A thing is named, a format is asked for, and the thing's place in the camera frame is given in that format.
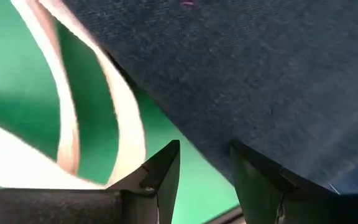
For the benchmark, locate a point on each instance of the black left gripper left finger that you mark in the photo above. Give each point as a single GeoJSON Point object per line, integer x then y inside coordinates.
{"type": "Point", "coordinates": [57, 207]}

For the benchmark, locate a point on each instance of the cream canvas tote bag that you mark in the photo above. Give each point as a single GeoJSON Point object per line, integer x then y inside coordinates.
{"type": "Point", "coordinates": [11, 161]}

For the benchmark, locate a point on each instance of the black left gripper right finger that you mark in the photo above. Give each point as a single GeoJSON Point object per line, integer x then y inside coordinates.
{"type": "Point", "coordinates": [306, 208]}

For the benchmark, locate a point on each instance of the dark blue denim jeans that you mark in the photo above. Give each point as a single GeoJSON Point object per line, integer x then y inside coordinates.
{"type": "Point", "coordinates": [244, 77]}

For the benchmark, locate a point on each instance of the green table mat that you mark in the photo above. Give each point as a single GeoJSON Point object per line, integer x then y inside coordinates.
{"type": "Point", "coordinates": [11, 77]}

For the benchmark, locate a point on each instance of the black aluminium table frame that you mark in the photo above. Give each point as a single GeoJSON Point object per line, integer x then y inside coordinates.
{"type": "Point", "coordinates": [225, 216]}

